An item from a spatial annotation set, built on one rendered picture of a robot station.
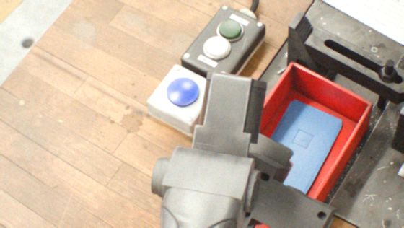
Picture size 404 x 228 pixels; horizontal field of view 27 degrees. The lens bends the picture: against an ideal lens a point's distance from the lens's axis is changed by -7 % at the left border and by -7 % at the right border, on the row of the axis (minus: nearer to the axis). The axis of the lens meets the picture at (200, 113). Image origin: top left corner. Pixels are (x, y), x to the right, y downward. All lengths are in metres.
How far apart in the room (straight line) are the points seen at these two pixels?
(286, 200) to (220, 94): 0.13
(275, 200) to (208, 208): 0.16
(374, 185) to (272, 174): 0.26
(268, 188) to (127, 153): 0.30
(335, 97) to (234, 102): 0.33
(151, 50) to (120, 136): 0.13
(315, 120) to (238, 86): 0.33
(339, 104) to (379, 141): 0.07
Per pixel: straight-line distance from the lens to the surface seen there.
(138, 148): 1.10
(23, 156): 1.13
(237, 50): 1.14
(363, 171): 1.09
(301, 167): 1.08
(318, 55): 1.10
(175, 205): 0.70
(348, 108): 1.10
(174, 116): 1.09
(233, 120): 0.79
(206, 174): 0.73
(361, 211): 1.07
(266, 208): 0.85
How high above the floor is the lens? 1.86
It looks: 59 degrees down
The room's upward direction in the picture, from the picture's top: 5 degrees counter-clockwise
